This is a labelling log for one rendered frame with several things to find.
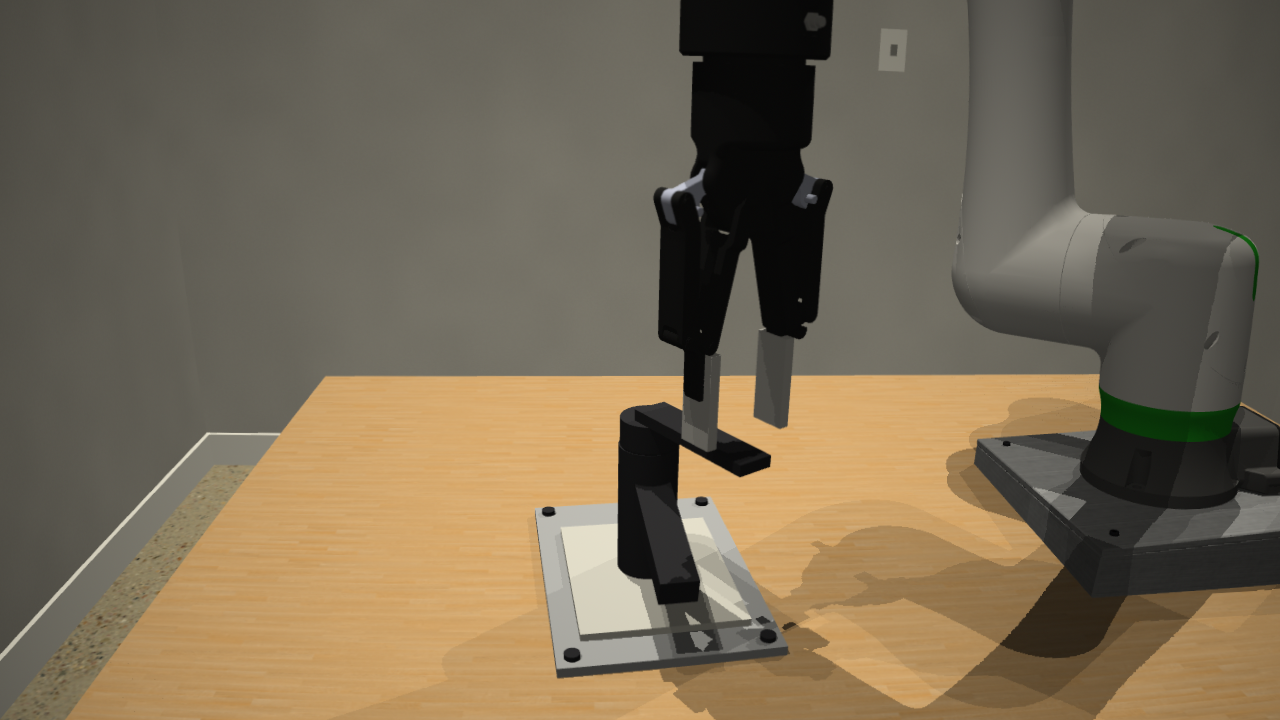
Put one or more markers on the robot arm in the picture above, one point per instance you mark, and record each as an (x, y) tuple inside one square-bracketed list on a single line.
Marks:
[(1167, 304)]

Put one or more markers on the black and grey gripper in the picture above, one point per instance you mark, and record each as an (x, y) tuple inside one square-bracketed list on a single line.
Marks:
[(766, 109)]

